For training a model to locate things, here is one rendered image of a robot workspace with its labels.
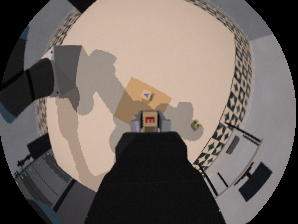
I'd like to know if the tan square mat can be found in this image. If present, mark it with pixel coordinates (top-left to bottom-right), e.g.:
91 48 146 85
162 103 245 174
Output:
114 77 171 125

